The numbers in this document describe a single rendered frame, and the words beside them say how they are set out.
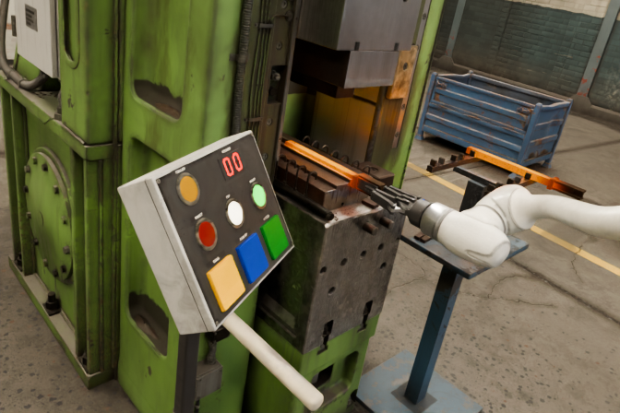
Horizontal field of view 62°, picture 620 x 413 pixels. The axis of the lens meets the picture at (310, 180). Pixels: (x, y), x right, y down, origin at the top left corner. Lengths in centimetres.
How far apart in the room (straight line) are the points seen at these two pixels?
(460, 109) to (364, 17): 410
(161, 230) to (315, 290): 71
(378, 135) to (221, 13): 76
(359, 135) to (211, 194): 91
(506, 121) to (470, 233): 394
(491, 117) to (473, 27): 536
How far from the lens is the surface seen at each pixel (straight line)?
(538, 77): 973
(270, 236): 108
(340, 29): 127
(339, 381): 204
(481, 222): 129
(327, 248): 143
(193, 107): 129
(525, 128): 508
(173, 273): 90
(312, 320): 157
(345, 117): 181
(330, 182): 146
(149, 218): 88
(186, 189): 90
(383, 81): 144
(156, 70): 155
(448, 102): 544
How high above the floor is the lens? 155
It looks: 23 degrees down
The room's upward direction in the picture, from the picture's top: 10 degrees clockwise
